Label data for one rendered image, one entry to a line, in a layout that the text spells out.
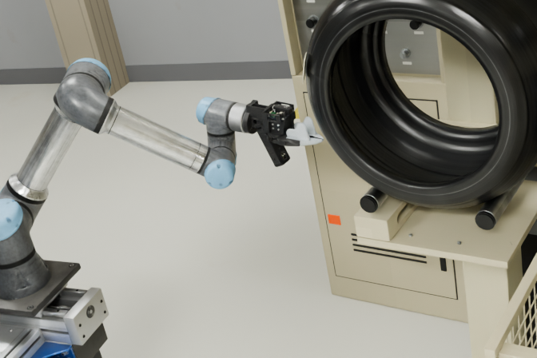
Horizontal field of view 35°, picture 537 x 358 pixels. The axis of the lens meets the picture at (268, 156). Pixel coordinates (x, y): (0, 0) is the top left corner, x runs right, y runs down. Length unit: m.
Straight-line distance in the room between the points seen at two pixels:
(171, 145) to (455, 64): 0.73
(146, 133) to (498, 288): 1.06
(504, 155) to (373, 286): 1.45
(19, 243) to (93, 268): 1.53
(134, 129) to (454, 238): 0.81
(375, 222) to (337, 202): 0.99
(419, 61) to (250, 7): 2.74
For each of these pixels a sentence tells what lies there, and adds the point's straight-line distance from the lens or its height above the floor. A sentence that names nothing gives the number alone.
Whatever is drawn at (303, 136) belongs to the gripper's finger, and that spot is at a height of 1.02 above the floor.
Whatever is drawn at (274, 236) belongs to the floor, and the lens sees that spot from 3.69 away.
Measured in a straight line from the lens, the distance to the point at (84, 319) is 2.32.
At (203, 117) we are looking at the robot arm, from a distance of 2.24.
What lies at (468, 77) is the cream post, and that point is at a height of 1.07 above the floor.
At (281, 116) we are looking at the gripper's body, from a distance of 2.13.
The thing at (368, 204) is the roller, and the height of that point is 0.90.
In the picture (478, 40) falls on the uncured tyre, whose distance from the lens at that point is 1.69.
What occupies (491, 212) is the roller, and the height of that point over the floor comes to 0.92.
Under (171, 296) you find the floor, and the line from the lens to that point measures 3.47.
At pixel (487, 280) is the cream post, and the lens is 2.47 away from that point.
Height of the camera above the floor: 1.90
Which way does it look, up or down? 26 degrees down
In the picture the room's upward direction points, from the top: 12 degrees counter-clockwise
